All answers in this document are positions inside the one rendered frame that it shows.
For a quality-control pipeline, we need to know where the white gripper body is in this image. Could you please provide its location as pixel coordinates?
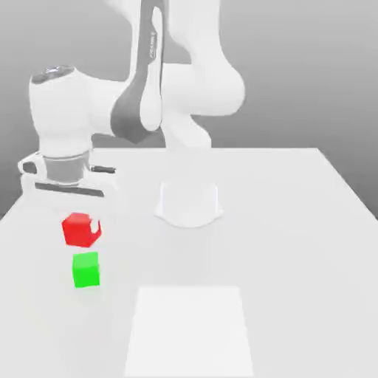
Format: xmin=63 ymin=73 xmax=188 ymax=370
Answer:
xmin=21 ymin=173 xmax=118 ymax=214

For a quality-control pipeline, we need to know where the small red cube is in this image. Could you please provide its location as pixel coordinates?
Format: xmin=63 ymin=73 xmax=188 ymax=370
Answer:
xmin=61 ymin=212 xmax=103 ymax=249

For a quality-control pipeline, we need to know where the small green cube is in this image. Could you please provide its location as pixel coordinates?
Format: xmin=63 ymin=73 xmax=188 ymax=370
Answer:
xmin=72 ymin=251 xmax=101 ymax=289

